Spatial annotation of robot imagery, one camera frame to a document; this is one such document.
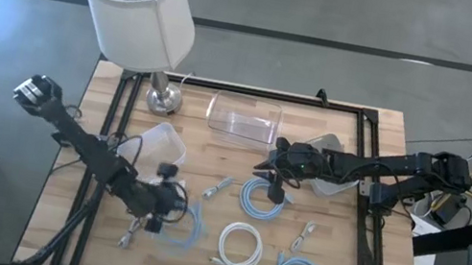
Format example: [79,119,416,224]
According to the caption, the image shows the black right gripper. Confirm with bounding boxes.
[250,133,330,192]

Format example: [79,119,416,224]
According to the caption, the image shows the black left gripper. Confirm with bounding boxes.
[126,177,190,240]

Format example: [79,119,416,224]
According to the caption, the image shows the short grey USB cable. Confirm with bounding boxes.
[289,217,319,257]
[115,212,149,253]
[201,171,236,205]

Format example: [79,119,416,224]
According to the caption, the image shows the white cable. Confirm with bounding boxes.
[207,217,269,265]

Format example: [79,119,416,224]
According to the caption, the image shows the clear rectangular plastic bin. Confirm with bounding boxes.
[201,87,287,155]

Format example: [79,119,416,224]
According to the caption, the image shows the grey plastic bin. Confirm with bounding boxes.
[295,129,368,203]

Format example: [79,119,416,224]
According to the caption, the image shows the clear plastic bin rounded corners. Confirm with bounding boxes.
[110,113,193,190]

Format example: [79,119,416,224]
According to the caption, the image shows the black clamp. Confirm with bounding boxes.
[313,86,334,109]

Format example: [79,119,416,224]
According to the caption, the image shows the table lamp with white shade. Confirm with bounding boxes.
[57,0,202,120]

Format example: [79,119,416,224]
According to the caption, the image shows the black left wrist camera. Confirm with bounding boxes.
[155,161,180,181]

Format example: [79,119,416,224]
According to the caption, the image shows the black aluminium table frame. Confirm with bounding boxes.
[17,52,454,265]

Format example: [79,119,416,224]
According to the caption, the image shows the grey metal bracket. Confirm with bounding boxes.
[356,177,376,200]

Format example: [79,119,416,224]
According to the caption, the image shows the black power box with cables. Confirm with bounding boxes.
[413,183,472,232]

